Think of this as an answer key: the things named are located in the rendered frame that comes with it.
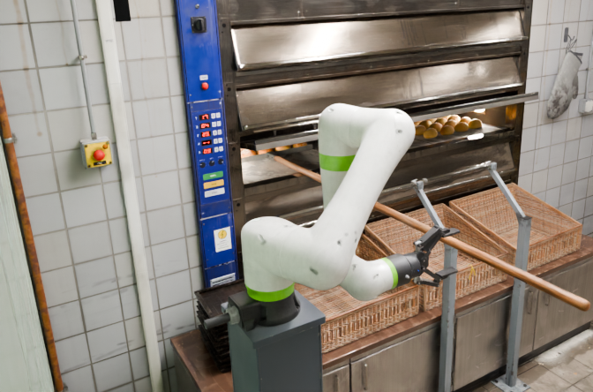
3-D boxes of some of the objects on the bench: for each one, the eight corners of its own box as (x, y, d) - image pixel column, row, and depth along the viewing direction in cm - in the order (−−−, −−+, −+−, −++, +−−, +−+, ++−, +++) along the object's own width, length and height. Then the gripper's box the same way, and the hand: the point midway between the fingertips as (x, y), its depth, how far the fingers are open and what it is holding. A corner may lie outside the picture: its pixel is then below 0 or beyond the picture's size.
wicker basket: (262, 305, 257) (258, 253, 249) (356, 273, 284) (356, 225, 276) (317, 358, 217) (315, 298, 209) (421, 314, 244) (422, 260, 236)
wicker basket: (445, 245, 312) (446, 200, 304) (508, 222, 339) (512, 181, 331) (515, 278, 272) (520, 228, 263) (581, 249, 299) (588, 203, 290)
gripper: (395, 224, 157) (448, 209, 167) (394, 299, 165) (445, 280, 175) (412, 233, 151) (467, 216, 161) (410, 310, 159) (462, 290, 168)
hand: (453, 251), depth 167 cm, fingers open, 13 cm apart
